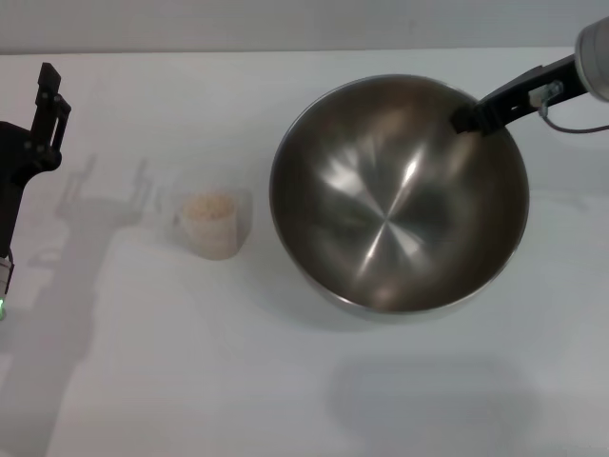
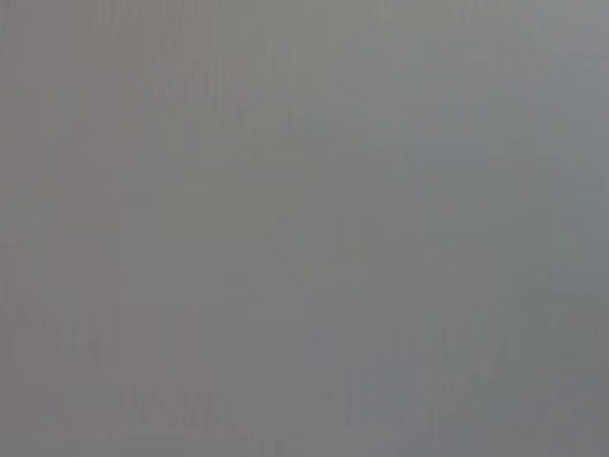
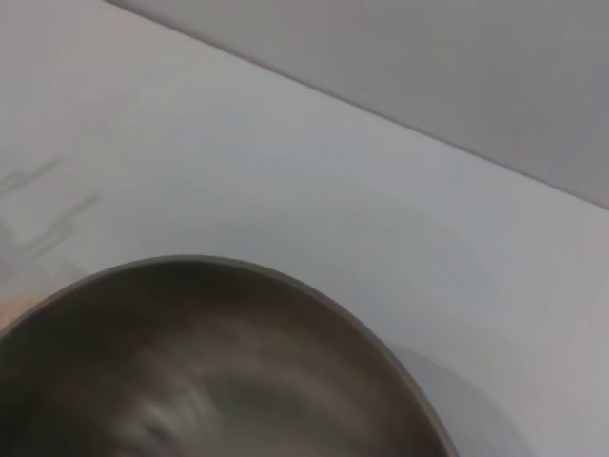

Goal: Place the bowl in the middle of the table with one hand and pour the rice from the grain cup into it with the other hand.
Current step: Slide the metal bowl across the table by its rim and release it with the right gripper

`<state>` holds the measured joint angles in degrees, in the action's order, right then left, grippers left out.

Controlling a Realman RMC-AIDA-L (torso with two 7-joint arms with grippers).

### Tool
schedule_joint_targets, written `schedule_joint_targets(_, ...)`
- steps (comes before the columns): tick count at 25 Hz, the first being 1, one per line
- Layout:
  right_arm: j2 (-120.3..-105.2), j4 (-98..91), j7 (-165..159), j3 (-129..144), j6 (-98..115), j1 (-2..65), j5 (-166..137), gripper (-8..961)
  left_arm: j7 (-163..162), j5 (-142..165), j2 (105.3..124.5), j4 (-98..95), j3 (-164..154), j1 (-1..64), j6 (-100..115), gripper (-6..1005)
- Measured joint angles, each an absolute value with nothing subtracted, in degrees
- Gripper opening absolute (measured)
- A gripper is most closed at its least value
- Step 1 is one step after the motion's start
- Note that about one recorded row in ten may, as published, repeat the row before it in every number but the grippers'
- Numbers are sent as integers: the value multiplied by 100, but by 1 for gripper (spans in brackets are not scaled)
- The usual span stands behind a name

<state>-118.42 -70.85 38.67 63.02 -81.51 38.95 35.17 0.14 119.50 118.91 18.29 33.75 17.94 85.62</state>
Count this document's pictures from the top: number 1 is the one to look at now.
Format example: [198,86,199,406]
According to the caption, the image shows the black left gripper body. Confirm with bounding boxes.
[0,121,63,258]

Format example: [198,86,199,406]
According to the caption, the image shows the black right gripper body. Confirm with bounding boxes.
[503,54,591,123]

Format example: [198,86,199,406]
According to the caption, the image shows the stainless steel mixing bowl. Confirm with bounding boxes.
[268,73,532,325]

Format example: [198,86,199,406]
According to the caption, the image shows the white rice grains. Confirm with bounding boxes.
[183,192,238,261]

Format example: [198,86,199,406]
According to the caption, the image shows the clear plastic measuring cup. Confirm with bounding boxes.
[164,173,254,262]

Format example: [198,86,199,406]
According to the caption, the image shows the grey right gripper cable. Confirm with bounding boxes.
[527,80,609,135]

